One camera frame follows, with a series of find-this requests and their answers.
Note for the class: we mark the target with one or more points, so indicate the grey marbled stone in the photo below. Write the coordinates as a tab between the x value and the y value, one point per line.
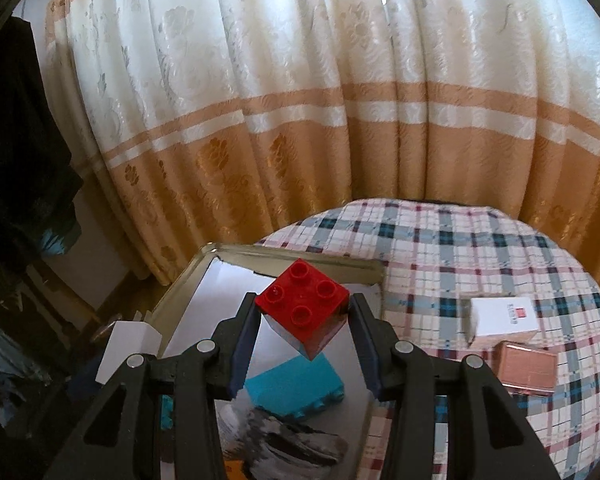
280	445

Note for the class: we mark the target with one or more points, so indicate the small teal building block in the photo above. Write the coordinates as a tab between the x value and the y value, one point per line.
167	410

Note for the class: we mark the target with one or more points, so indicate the large teal building block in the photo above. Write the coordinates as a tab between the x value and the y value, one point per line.
290	385

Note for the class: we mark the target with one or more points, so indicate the gold patterned tin box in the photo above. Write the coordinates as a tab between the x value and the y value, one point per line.
325	267

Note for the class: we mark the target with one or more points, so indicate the red building block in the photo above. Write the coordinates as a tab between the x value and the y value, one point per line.
300	295

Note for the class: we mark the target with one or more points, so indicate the dark hanging clothing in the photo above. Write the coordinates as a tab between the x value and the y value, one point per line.
20	160

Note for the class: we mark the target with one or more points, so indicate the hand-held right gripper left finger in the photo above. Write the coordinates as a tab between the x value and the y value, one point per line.
242	350

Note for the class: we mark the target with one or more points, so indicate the teal cloth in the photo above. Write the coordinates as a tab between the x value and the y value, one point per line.
60	241

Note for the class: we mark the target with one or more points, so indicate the copper coloured box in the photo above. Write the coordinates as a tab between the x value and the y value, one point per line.
527	367

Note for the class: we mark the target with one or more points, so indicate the cream and orange curtain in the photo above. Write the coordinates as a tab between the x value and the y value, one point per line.
330	60

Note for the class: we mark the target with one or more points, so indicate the white box with red mark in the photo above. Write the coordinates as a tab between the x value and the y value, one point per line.
495	317

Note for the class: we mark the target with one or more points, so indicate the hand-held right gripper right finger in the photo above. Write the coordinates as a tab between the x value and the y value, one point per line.
367	350

